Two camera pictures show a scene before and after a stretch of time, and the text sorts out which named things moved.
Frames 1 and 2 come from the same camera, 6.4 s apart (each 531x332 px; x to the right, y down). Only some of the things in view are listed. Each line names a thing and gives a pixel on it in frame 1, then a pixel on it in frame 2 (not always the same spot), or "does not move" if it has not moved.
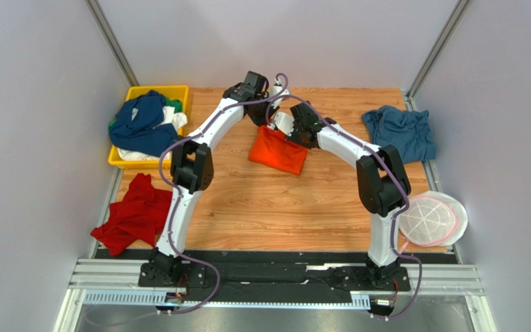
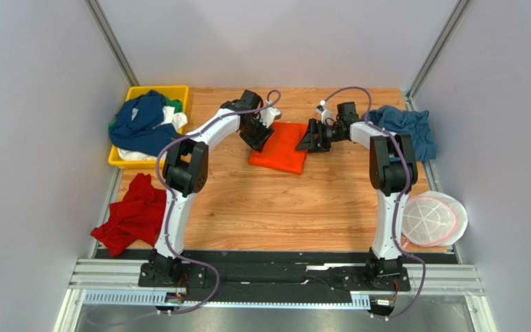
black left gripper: x=259 y=122 → x=259 y=142
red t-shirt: x=141 y=216 does not move
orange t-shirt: x=271 y=149 does not move
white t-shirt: x=169 y=116 does not move
